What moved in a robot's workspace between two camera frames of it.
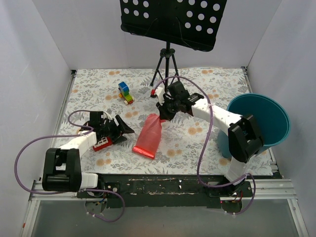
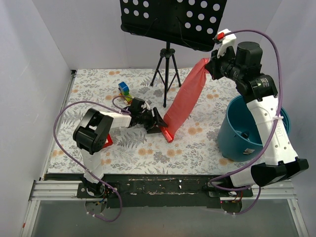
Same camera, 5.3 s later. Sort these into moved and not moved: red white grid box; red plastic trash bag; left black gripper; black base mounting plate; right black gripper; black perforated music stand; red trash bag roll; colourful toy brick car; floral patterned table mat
Moved: red plastic trash bag; right black gripper; left black gripper; red trash bag roll
Not moved: black base mounting plate; red white grid box; floral patterned table mat; black perforated music stand; colourful toy brick car
